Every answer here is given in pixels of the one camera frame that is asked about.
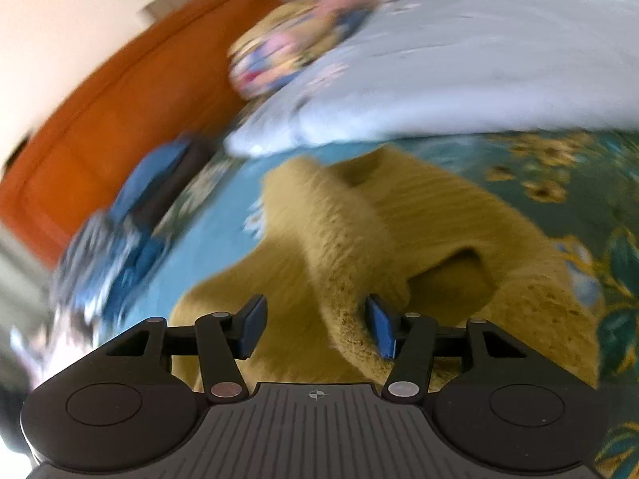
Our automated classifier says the light blue quilt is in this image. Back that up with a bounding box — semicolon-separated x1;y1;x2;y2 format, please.
222;0;639;158

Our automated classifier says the mustard yellow knit sweater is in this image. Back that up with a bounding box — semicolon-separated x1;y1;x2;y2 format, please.
167;147;602;395

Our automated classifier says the pile of folded clothes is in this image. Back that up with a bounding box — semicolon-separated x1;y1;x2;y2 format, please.
50;210;173;320

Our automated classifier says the teal floral bedsheet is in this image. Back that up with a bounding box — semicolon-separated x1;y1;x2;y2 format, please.
95;130;639;479

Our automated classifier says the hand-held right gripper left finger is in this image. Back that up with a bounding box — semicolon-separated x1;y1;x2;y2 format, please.
97;294;269;404

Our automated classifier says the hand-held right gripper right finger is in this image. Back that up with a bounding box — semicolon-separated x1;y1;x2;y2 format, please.
363;294;537;404

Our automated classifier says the colourful printed cloth bundle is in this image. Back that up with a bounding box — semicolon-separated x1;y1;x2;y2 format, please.
227;0;380;103

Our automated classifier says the blue pillow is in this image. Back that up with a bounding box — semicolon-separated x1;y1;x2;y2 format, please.
107;140;195;225

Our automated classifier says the orange wooden headboard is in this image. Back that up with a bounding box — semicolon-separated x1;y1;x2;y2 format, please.
0;0;285;270

